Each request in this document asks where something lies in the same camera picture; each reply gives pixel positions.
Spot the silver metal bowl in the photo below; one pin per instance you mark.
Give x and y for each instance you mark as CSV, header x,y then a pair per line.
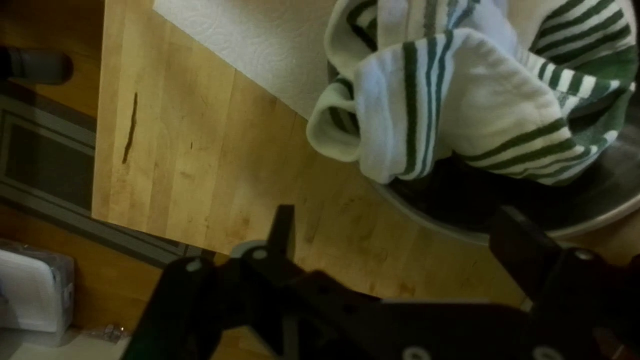
x,y
500,205

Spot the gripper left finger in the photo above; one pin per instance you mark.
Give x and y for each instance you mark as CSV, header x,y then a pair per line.
x,y
250,295

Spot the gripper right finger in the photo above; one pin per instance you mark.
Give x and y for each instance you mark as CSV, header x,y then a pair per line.
x,y
565,285

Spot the dark grey object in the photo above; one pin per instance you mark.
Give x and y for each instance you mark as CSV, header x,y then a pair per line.
x,y
35,65

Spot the wrapped pack of white napkins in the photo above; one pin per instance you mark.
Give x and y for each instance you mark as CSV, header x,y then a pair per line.
x,y
32,290

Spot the white and green striped towel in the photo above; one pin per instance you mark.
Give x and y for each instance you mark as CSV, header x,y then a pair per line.
x,y
480,95

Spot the grey metal frame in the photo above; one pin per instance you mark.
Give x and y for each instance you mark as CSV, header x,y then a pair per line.
x,y
50,160

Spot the white paper towel sheet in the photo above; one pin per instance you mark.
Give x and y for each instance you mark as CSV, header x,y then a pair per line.
x,y
260,45

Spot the crumpled clear wrapper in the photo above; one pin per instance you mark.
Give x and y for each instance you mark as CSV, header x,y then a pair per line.
x,y
109,332

